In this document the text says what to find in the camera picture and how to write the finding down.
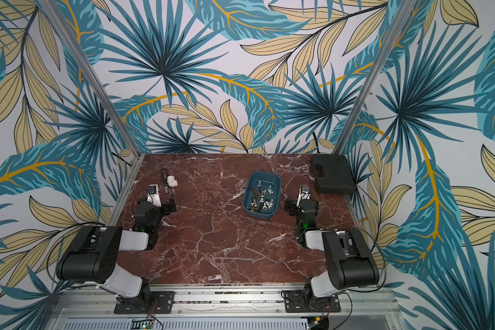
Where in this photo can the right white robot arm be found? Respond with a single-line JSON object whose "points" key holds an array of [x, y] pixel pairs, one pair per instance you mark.
{"points": [[349, 261]]}

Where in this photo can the black orange screwdriver handle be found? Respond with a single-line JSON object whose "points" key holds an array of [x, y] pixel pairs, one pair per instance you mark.
{"points": [[165, 182]]}

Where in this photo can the teal plastic storage box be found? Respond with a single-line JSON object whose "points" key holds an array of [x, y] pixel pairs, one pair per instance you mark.
{"points": [[261, 199]]}

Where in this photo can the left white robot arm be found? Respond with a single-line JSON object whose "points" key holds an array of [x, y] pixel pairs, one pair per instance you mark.
{"points": [[92, 256]]}

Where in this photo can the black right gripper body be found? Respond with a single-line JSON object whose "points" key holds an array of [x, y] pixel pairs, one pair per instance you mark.
{"points": [[293, 206]]}

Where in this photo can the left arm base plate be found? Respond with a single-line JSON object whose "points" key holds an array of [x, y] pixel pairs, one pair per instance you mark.
{"points": [[149, 303]]}

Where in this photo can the black plastic tool case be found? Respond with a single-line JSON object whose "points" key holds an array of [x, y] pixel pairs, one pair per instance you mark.
{"points": [[332, 174]]}

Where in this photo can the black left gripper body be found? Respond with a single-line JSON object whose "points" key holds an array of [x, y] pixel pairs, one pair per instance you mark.
{"points": [[163, 210]]}

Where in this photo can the aluminium frame rail front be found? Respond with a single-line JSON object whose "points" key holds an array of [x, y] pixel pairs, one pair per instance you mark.
{"points": [[229, 307]]}

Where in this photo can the white pipe elbow fitting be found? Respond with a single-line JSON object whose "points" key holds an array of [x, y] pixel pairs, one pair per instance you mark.
{"points": [[171, 181]]}

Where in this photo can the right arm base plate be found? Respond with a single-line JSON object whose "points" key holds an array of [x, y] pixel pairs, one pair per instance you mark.
{"points": [[297, 301]]}

